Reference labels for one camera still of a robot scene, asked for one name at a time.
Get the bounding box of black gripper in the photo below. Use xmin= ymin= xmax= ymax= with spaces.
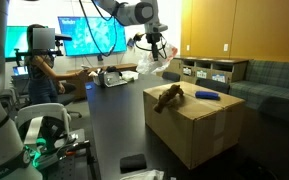
xmin=146 ymin=33 xmax=162 ymax=61

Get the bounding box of white plastic bag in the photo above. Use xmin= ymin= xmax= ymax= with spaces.
xmin=136 ymin=41 xmax=179 ymax=76

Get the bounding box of brown moose plushie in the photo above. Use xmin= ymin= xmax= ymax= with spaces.
xmin=153 ymin=84 xmax=184 ymax=113

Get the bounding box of blue sponge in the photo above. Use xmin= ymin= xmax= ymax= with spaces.
xmin=195 ymin=91 xmax=220 ymax=100

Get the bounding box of black rectangular case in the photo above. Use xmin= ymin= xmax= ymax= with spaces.
xmin=120 ymin=154 xmax=147 ymax=173

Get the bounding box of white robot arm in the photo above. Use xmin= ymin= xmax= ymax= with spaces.
xmin=0 ymin=0 xmax=167 ymax=180

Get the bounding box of large cardboard box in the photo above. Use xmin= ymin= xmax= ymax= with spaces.
xmin=143 ymin=81 xmax=245 ymax=169

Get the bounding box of wooden low cabinet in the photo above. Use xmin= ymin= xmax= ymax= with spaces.
xmin=166 ymin=55 xmax=248 ymax=84

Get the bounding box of black office chair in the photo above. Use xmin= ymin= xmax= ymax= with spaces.
xmin=195 ymin=78 xmax=230 ymax=94

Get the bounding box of seated person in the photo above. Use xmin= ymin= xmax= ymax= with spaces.
xmin=23 ymin=23 xmax=85 ymax=106

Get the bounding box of green plaid sofa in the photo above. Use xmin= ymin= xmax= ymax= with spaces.
xmin=230 ymin=60 xmax=289 ymax=121

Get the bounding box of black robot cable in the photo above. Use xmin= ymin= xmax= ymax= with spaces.
xmin=78 ymin=0 xmax=118 ymax=58

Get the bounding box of wall monitor screen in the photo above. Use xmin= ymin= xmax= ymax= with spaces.
xmin=58 ymin=16 xmax=126 ymax=56

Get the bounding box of black camera on stand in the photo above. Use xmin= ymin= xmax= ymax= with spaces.
xmin=5 ymin=34 xmax=72 ymax=65

